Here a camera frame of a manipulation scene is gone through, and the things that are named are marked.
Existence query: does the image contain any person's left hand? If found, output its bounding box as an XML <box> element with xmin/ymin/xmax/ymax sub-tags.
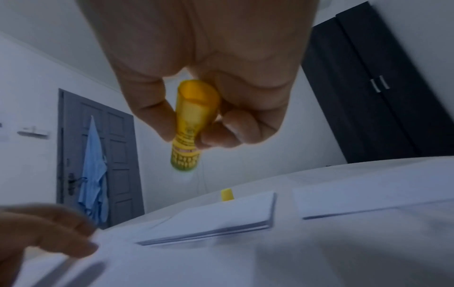
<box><xmin>0</xmin><ymin>202</ymin><xmax>101</xmax><ymax>287</ymax></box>

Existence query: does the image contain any person's right hand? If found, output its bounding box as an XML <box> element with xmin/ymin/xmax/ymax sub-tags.
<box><xmin>74</xmin><ymin>0</ymin><xmax>321</xmax><ymax>149</ymax></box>

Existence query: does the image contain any yellow glue stick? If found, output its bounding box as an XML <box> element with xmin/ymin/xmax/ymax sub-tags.
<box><xmin>169</xmin><ymin>79</ymin><xmax>223</xmax><ymax>173</ymax></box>

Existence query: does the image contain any white paper stack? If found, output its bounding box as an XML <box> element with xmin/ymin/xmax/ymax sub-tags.
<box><xmin>88</xmin><ymin>216</ymin><xmax>171</xmax><ymax>247</ymax></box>
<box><xmin>292</xmin><ymin>162</ymin><xmax>454</xmax><ymax>221</ymax></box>

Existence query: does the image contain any single white paper sheet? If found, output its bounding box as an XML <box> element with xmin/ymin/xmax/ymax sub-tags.
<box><xmin>10</xmin><ymin>213</ymin><xmax>454</xmax><ymax>287</ymax></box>
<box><xmin>134</xmin><ymin>191</ymin><xmax>278</xmax><ymax>247</ymax></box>

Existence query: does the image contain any blue hanging cloth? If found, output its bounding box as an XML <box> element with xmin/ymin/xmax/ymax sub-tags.
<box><xmin>76</xmin><ymin>116</ymin><xmax>110</xmax><ymax>226</ymax></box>

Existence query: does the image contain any grey door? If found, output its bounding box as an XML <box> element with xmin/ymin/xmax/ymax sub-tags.
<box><xmin>57</xmin><ymin>88</ymin><xmax>146</xmax><ymax>230</ymax></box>

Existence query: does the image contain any black wardrobe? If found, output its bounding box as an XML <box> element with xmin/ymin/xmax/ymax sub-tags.
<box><xmin>301</xmin><ymin>1</ymin><xmax>454</xmax><ymax>165</ymax></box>

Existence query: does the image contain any white wall switch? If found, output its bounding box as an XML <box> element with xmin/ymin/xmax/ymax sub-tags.
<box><xmin>17</xmin><ymin>126</ymin><xmax>51</xmax><ymax>139</ymax></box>

